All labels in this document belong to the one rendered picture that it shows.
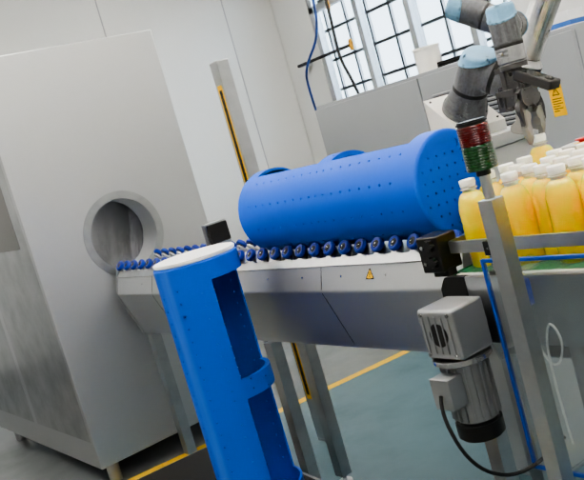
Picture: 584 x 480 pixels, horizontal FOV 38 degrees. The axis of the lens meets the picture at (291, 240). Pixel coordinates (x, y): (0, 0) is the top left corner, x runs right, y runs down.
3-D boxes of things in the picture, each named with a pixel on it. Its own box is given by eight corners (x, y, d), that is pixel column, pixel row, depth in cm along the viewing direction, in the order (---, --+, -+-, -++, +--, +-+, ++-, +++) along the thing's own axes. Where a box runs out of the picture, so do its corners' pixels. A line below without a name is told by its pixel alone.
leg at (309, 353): (347, 477, 327) (303, 325, 319) (356, 480, 322) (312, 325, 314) (335, 484, 323) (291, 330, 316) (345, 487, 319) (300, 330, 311)
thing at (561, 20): (542, 35, 408) (538, 20, 408) (586, 22, 389) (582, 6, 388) (527, 39, 401) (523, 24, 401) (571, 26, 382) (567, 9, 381)
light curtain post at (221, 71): (328, 434, 378) (220, 61, 357) (335, 436, 373) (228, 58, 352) (317, 440, 374) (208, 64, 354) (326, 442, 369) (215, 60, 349)
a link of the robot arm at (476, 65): (460, 72, 281) (470, 36, 272) (498, 86, 277) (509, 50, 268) (447, 88, 273) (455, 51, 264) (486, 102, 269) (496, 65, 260)
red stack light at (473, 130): (474, 143, 171) (470, 124, 171) (499, 138, 166) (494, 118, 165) (453, 150, 167) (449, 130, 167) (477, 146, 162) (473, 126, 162)
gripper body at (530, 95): (517, 110, 225) (507, 65, 224) (544, 103, 218) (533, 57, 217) (499, 115, 221) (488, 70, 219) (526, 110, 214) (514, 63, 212)
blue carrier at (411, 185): (312, 238, 304) (293, 162, 301) (501, 219, 233) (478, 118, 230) (249, 260, 288) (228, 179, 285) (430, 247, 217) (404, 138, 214)
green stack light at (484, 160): (480, 167, 172) (474, 143, 171) (505, 163, 166) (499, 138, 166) (459, 174, 168) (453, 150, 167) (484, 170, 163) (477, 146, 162)
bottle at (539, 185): (559, 258, 186) (540, 177, 184) (540, 257, 193) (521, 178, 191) (585, 249, 189) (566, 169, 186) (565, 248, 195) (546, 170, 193)
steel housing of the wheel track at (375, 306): (183, 317, 408) (162, 250, 404) (553, 330, 231) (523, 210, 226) (130, 338, 392) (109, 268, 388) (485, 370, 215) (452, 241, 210)
